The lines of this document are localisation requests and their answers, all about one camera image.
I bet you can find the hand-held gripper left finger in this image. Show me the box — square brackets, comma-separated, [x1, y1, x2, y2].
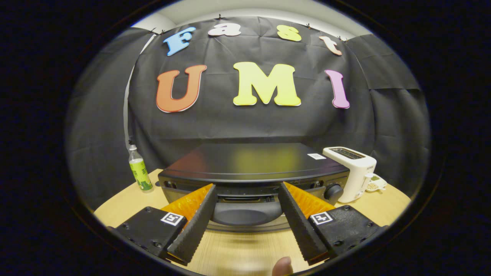
[111, 183, 218, 266]

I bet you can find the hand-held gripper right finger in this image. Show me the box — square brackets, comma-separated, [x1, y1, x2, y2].
[278, 182, 388, 266]

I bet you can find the black toaster oven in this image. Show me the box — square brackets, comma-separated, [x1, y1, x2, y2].
[158, 143, 350, 232]

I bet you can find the white pop-up toaster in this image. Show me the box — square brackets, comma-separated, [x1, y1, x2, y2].
[322, 146, 377, 204]

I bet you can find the green label plastic bottle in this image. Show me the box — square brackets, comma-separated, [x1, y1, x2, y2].
[128, 145, 153, 191]

